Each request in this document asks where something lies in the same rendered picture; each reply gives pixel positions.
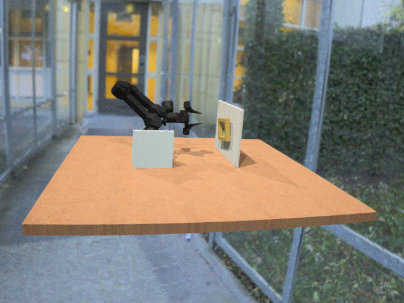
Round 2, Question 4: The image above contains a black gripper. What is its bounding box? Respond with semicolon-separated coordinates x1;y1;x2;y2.
174;100;202;135

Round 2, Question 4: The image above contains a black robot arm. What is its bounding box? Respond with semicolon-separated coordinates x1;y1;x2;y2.
111;81;189;130

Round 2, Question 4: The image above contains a yellow picture frame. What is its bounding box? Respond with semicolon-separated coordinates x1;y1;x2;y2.
218;118;230;141

